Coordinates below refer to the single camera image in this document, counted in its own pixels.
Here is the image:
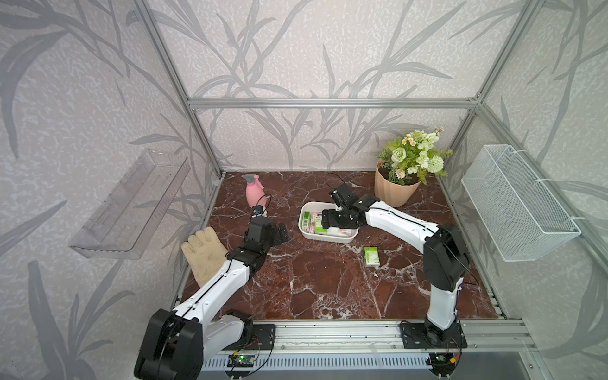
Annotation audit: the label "white storage box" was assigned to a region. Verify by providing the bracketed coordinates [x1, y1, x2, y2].
[298, 201, 359, 244]

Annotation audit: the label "green tissue pack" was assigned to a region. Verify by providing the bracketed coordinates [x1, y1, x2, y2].
[364, 247, 381, 268]
[301, 212, 312, 233]
[313, 215, 329, 235]

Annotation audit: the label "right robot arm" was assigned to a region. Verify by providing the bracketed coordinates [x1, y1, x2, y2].
[321, 189, 470, 332]

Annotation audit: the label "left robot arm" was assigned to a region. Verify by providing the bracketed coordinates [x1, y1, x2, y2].
[134, 216, 289, 379]

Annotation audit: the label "beige flower pot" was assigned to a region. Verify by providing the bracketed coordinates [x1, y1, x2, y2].
[375, 159, 420, 208]

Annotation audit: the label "pink spray bottle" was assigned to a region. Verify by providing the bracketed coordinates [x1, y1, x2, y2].
[242, 174, 267, 208]

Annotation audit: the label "beige work glove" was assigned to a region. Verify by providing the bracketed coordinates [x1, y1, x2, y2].
[180, 226, 228, 288]

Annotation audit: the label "artificial green white flowers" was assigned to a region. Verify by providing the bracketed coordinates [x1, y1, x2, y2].
[378, 127, 453, 185]

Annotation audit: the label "left green circuit board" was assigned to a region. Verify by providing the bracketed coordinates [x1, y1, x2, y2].
[226, 354, 257, 370]

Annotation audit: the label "right circuit board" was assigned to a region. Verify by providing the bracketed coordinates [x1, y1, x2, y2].
[428, 353, 461, 371]

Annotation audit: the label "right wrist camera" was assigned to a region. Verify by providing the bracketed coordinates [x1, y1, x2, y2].
[330, 183, 359, 210]

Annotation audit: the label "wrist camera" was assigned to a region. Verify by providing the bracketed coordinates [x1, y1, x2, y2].
[251, 205, 267, 218]
[330, 183, 359, 210]

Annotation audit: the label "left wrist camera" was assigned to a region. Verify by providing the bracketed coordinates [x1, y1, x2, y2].
[251, 205, 267, 218]

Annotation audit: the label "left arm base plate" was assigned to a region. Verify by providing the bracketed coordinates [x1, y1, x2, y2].
[224, 323, 276, 351]

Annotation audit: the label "aluminium front rail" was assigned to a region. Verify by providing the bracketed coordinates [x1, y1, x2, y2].
[137, 319, 542, 356]

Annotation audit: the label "clear acrylic wall shelf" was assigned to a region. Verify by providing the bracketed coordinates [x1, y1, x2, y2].
[68, 149, 191, 260]

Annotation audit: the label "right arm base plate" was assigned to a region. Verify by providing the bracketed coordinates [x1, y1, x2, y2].
[398, 318, 468, 350]

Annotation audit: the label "white wire mesh basket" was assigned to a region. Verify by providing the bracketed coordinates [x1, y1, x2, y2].
[462, 144, 581, 262]

